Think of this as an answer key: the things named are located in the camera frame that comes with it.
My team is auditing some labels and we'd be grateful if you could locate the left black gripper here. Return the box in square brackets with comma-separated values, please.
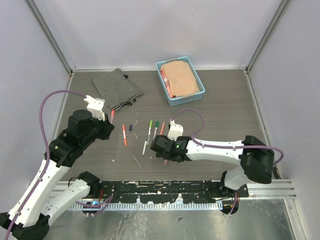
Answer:
[81, 111, 114, 147]

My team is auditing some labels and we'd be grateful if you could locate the purple highlighter pen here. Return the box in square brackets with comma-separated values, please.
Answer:
[110, 109, 115, 124]

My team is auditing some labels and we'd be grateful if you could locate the orange highlighter pen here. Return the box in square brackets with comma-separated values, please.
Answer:
[122, 124, 127, 147]

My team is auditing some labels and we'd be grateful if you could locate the salmon orange pen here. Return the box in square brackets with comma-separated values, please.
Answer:
[160, 122, 165, 135]

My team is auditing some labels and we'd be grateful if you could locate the white pen blue end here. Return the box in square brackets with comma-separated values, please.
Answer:
[142, 140, 148, 156]

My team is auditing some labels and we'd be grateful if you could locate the white marker green end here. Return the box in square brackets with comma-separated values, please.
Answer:
[153, 127, 158, 139]

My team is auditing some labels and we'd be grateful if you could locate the white pen lime end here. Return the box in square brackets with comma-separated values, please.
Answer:
[146, 127, 152, 146]

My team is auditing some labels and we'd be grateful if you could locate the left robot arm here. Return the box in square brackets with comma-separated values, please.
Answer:
[0, 110, 115, 240]

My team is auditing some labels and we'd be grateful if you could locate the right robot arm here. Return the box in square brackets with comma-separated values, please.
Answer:
[149, 119, 275, 198]

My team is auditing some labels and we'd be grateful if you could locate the black white striped cloth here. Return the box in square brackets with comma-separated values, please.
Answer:
[92, 68, 144, 112]

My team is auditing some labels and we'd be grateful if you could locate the light blue plastic basket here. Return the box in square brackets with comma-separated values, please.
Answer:
[155, 56, 206, 107]

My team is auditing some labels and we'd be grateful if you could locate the peach folded towel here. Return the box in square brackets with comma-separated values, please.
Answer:
[160, 60, 200, 98]

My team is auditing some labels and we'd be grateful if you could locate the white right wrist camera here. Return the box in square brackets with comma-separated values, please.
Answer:
[167, 119, 184, 141]

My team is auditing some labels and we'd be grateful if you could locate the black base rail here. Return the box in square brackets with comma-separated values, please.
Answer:
[88, 180, 235, 204]

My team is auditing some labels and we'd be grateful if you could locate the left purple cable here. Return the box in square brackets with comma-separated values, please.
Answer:
[4, 90, 116, 240]

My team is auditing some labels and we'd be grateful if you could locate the grey slotted cable duct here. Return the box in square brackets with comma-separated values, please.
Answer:
[69, 199, 223, 211]

